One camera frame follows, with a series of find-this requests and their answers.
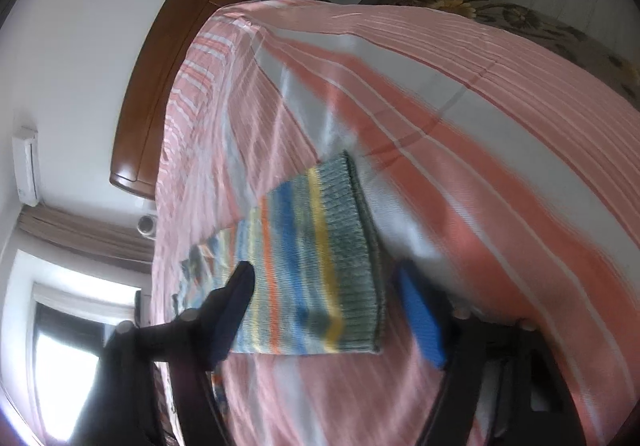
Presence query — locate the multicolour striped knit sweater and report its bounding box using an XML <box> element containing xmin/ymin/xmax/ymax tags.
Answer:
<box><xmin>171</xmin><ymin>151</ymin><xmax>386</xmax><ymax>356</ymax></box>

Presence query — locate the dark window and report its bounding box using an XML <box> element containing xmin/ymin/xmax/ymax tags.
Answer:
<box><xmin>34</xmin><ymin>303</ymin><xmax>114</xmax><ymax>445</ymax></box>

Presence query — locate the beige curtain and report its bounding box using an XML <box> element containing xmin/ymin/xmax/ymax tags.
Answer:
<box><xmin>17</xmin><ymin>204</ymin><xmax>154</xmax><ymax>275</ymax></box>

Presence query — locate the white round desk fan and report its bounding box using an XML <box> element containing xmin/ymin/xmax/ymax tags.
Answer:
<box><xmin>137</xmin><ymin>214</ymin><xmax>157</xmax><ymax>240</ymax></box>

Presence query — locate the pink white striped bedspread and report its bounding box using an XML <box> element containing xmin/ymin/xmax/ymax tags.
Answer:
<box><xmin>152</xmin><ymin>0</ymin><xmax>639</xmax><ymax>445</ymax></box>

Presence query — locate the brown wooden headboard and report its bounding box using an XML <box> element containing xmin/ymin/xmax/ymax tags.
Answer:
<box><xmin>110</xmin><ymin>0</ymin><xmax>250</xmax><ymax>200</ymax></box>

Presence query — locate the floral patterned rug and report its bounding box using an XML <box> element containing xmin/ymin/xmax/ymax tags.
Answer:
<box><xmin>378</xmin><ymin>0</ymin><xmax>639</xmax><ymax>108</ymax></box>

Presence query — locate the white wall air conditioner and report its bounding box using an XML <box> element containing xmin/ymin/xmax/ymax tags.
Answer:
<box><xmin>12</xmin><ymin>127</ymin><xmax>40</xmax><ymax>207</ymax></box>

